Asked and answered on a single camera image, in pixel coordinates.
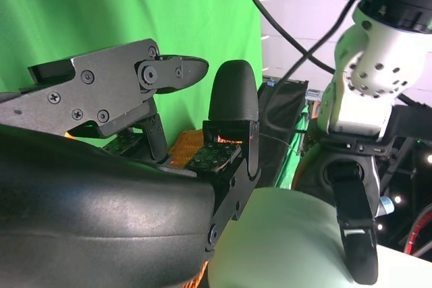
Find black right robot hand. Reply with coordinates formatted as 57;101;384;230
0;38;263;288

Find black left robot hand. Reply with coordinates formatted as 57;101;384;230
296;104;432;285

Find pale green bowl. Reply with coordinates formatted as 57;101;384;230
206;186;432;288

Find orange wicker basket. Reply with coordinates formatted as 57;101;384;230
167;129;244;169

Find green tablecloth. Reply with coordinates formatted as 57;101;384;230
0;0;263;149
273;104;311;190

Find black backdrop curtain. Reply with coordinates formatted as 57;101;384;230
256;78;310;190

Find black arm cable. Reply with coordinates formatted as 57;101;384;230
230;0;365;154

